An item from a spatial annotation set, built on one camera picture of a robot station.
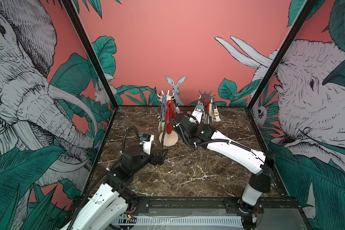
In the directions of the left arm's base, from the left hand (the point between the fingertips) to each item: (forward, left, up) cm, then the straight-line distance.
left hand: (161, 146), depth 72 cm
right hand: (+13, -15, +8) cm, 21 cm away
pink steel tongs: (+19, -9, +8) cm, 22 cm away
